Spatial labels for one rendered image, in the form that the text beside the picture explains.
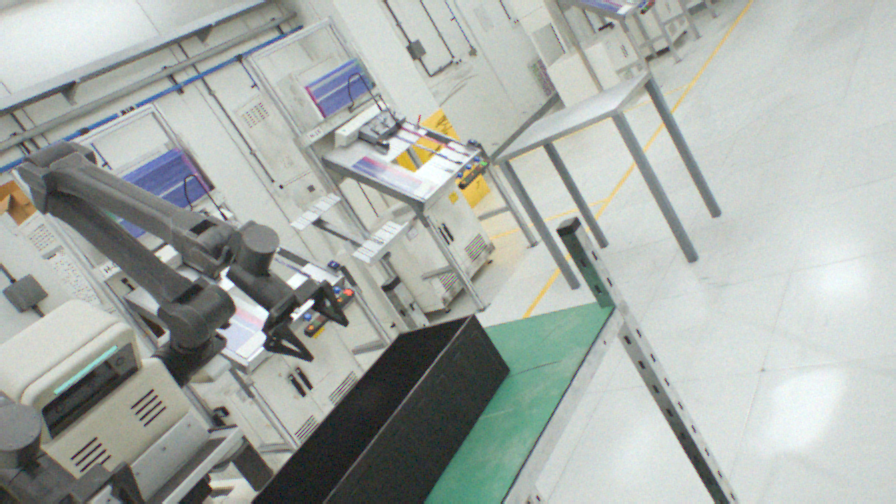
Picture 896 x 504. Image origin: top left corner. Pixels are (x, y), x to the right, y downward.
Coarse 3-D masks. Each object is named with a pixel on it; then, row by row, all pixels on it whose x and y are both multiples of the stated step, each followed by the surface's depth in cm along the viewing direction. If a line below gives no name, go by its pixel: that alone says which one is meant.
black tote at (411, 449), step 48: (432, 336) 117; (480, 336) 110; (384, 384) 116; (432, 384) 100; (480, 384) 107; (336, 432) 107; (384, 432) 92; (432, 432) 98; (288, 480) 99; (336, 480) 105; (384, 480) 90; (432, 480) 96
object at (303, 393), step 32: (320, 352) 371; (192, 384) 376; (224, 384) 340; (288, 384) 353; (320, 384) 366; (352, 384) 381; (256, 416) 337; (288, 416) 349; (320, 416) 362; (256, 448) 342
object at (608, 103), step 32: (608, 96) 338; (544, 128) 356; (576, 128) 324; (672, 128) 345; (640, 160) 316; (576, 192) 394; (704, 192) 354; (544, 224) 367; (672, 224) 325; (576, 288) 375
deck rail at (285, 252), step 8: (280, 248) 364; (288, 248) 364; (288, 256) 365; (296, 256) 361; (304, 256) 360; (304, 264) 362; (312, 264) 358; (320, 264) 357; (328, 272) 355; (344, 280) 355
